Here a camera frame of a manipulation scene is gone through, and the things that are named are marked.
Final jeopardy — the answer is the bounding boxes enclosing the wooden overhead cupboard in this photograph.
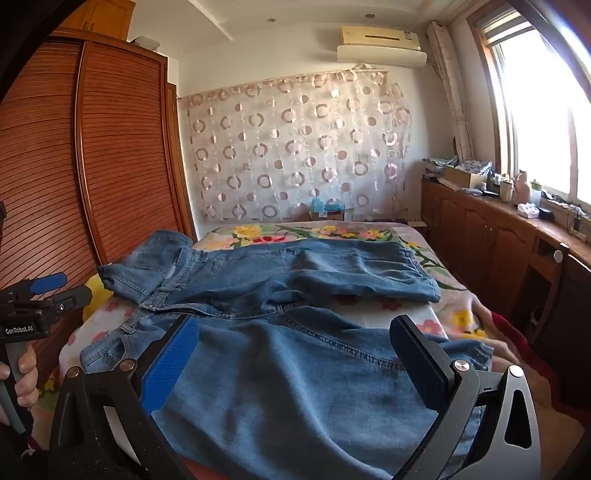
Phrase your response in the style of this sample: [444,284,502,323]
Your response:
[60,0,136,43]

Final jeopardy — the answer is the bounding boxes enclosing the patterned window curtain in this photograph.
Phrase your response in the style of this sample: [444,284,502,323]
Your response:
[426,21,474,162]

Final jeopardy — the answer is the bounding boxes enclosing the box with blue item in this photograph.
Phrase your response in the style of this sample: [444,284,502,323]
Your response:
[308,198,346,222]

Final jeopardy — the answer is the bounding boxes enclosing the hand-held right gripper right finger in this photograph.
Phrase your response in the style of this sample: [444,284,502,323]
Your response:
[389,315,542,480]

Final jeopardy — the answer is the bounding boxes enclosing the dark red blanket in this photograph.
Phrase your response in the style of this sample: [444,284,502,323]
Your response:
[480,311,555,393]

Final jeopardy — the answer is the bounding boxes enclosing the wall air conditioner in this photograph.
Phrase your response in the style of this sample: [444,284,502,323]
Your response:
[336,25,428,70]

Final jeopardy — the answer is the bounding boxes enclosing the floral blanket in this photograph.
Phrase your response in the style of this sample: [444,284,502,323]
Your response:
[34,220,518,416]

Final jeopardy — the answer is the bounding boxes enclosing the window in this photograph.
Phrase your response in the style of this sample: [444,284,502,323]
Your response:
[466,0,591,204]

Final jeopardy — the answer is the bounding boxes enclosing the wooden counter cabinet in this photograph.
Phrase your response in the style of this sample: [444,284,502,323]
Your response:
[420,178,591,384]

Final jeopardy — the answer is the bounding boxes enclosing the blue denim pants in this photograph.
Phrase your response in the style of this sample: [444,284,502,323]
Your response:
[80,230,494,478]

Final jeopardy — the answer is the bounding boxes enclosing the slatted wooden wardrobe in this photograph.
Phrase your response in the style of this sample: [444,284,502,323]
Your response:
[0,28,199,393]

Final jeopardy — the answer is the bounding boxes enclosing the circle-patterned sheer curtain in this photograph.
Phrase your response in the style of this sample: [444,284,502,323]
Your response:
[178,69,413,222]

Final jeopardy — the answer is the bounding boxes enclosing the person's left hand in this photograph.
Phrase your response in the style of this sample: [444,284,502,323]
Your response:
[0,344,40,426]

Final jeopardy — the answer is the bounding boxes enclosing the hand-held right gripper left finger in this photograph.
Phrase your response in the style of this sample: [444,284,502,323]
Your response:
[48,315,200,480]

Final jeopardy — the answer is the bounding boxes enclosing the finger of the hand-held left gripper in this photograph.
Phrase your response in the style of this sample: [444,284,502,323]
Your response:
[54,284,93,320]
[28,272,68,296]

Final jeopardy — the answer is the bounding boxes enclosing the yellow plush toy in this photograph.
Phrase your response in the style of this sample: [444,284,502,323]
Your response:
[85,274,116,319]

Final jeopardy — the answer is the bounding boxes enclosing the cardboard box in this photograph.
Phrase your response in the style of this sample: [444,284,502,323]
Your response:
[443,164,488,190]

